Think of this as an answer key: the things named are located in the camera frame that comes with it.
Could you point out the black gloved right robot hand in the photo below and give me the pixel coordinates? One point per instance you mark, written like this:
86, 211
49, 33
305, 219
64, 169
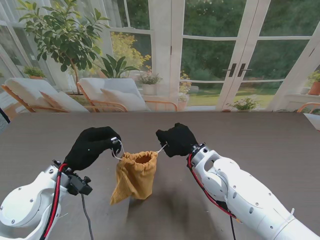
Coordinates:
178, 141

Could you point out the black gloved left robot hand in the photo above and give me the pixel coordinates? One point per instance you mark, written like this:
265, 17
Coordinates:
87, 150

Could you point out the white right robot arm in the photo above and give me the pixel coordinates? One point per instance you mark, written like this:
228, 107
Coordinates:
250, 197

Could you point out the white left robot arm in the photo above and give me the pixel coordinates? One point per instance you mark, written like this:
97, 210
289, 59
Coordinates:
27, 202

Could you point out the black object at table edge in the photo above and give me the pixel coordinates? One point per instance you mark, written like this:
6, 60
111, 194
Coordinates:
4, 117

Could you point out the printed sunroom backdrop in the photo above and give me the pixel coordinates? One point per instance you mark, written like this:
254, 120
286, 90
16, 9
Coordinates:
210, 50

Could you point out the white object at table edge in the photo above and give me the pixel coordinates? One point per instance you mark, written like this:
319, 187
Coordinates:
313, 121

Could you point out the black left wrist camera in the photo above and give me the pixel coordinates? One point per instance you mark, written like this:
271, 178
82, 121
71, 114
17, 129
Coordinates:
78, 185

